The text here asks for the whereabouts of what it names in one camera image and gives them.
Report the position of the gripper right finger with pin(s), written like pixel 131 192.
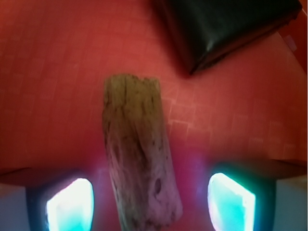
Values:
pixel 240 198

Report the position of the brown wood chip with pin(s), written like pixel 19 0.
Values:
pixel 138 154

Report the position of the black rectangular box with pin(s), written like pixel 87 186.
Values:
pixel 206 31

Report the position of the red plastic tray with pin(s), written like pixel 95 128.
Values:
pixel 56 54

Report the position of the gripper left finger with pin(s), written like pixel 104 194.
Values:
pixel 62 203

